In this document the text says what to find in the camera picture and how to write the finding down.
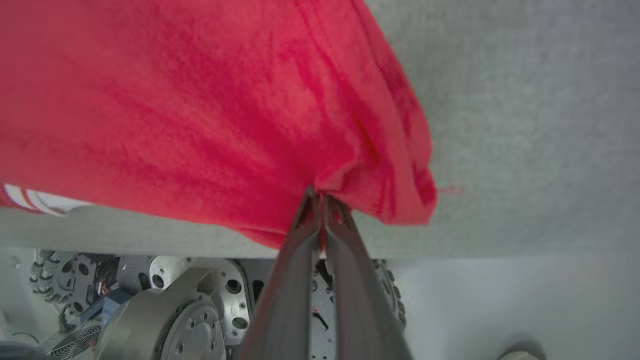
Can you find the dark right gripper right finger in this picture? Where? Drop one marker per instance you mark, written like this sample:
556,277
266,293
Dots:
360,300

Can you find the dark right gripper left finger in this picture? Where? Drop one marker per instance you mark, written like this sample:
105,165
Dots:
290,300

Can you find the red and white garment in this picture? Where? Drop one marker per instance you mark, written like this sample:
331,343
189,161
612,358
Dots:
200,100

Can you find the metal robot wheeled base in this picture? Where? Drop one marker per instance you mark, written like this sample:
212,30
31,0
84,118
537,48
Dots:
235,285

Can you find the grey round waist joint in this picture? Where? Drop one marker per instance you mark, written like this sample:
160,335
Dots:
170,320

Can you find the grey round floor object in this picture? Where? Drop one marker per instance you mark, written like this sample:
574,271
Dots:
522,354

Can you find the round fan grille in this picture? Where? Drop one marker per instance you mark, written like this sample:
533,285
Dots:
75,342

